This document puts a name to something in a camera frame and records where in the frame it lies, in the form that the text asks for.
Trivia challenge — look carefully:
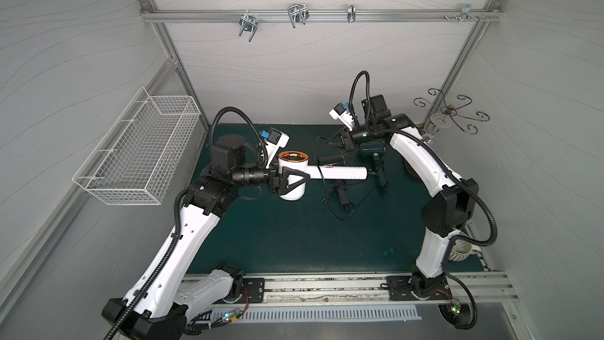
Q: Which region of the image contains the white slotted cable duct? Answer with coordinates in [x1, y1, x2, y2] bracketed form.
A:
[235, 304, 422, 324]

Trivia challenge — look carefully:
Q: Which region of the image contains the black ornate jewelry stand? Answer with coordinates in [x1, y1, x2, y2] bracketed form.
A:
[414, 88, 490, 144]

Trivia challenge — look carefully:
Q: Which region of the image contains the green hair dryer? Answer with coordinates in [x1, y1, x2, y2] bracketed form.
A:
[358, 141, 388, 193]

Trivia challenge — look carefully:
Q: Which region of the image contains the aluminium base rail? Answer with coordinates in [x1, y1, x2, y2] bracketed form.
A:
[131, 271, 520, 310]

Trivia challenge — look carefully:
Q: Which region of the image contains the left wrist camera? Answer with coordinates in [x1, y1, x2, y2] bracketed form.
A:
[260, 127, 289, 168]

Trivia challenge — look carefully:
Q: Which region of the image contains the white hair dryer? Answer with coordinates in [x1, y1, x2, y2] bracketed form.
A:
[278, 151, 368, 201]

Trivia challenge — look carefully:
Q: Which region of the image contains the grey dryer black cord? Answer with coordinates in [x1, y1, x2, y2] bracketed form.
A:
[322, 183, 352, 206]

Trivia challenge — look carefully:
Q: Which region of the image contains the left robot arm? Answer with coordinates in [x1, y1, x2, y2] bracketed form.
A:
[102, 106, 311, 339]

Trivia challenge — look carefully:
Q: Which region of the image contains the green table mat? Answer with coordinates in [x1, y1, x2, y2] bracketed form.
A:
[159, 123, 484, 275]

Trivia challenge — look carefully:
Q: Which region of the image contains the grey hair dryer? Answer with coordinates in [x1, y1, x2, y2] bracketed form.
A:
[317, 154, 354, 217]

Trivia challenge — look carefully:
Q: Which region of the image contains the metal hook clamp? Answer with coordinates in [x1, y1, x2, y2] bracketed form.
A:
[347, 4, 356, 24]
[287, 4, 309, 28]
[444, 5, 485, 24]
[238, 13, 258, 42]

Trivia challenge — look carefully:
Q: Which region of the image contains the white dryer black cord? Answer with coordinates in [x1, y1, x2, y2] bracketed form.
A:
[313, 134, 378, 222]

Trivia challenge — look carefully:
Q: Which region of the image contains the white wire basket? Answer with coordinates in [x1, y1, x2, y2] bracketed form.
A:
[72, 87, 201, 206]

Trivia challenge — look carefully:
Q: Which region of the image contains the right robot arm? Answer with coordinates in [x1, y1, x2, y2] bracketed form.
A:
[330, 71, 498, 300]

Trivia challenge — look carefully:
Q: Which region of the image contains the aluminium top rail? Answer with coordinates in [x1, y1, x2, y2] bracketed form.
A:
[141, 7, 505, 24]

